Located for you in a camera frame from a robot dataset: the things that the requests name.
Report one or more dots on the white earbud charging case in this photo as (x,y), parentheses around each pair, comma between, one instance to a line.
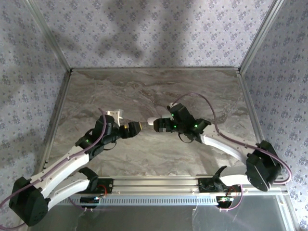
(151,120)

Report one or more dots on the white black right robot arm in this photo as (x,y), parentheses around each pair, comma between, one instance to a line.
(223,146)

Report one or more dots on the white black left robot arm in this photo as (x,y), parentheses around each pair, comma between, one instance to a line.
(67,161)

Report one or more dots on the small left circuit board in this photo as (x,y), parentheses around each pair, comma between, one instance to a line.
(89,199)

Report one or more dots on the small circuit board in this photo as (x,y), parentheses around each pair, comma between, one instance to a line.
(89,199)
(225,199)

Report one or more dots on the grey metal sheet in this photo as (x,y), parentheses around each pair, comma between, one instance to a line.
(144,219)

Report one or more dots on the small right circuit board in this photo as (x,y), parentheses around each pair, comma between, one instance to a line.
(225,199)

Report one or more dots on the aluminium table side rail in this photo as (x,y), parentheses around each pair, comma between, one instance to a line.
(55,120)
(255,120)

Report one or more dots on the aluminium table end rail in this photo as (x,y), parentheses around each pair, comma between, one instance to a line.
(156,69)

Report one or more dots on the aluminium base frame rail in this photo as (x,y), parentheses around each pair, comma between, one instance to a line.
(156,184)

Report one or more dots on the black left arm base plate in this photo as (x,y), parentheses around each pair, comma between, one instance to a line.
(108,186)

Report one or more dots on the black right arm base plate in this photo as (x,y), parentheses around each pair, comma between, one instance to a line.
(203,185)

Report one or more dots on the aluminium frame post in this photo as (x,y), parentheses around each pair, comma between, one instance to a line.
(260,36)
(51,36)

